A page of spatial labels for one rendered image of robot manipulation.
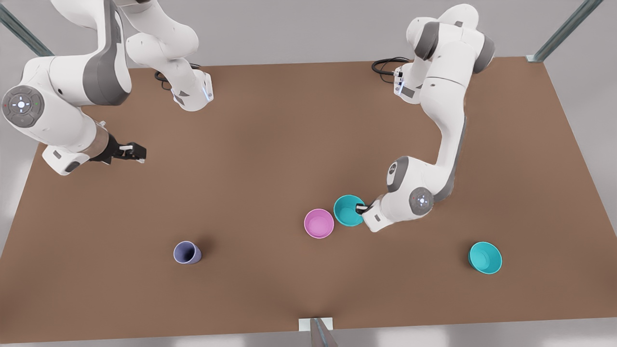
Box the pink bowl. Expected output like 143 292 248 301
304 209 335 239

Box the lavender cup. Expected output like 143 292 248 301
173 241 202 265

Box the black cable loop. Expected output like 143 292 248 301
372 57 411 83
154 64 202 91

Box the teal bowl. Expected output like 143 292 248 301
334 195 366 227
468 241 503 275

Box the silver frame post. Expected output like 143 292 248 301
526 0 604 63
298 317 338 347
0 5 54 57

